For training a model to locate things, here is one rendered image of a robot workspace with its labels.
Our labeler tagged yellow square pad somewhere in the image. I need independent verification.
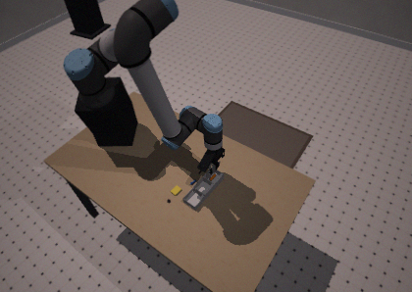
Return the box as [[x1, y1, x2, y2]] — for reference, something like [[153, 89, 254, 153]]
[[171, 186, 181, 196]]

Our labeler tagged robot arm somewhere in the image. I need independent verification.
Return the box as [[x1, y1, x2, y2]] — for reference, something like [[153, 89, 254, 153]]
[[64, 0, 223, 172]]

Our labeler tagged grey rack of bins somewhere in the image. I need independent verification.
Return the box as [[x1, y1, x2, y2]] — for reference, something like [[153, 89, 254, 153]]
[[183, 170, 224, 211]]

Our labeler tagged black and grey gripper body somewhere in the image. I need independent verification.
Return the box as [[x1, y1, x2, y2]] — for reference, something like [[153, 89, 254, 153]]
[[209, 147, 225, 164]]

